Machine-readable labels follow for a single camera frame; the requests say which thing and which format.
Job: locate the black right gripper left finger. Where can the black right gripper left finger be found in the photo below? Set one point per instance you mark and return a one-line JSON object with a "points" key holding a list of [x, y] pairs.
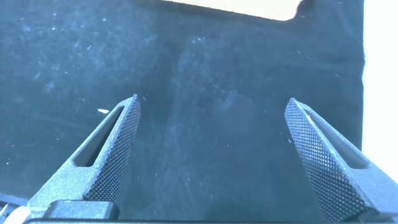
{"points": [[105, 165]]}

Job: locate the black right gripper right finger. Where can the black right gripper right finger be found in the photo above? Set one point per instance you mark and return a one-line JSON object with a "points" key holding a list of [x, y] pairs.
{"points": [[335, 174]]}

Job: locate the woven wicker basket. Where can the woven wicker basket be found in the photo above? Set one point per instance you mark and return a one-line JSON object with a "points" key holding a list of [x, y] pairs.
{"points": [[248, 7]]}

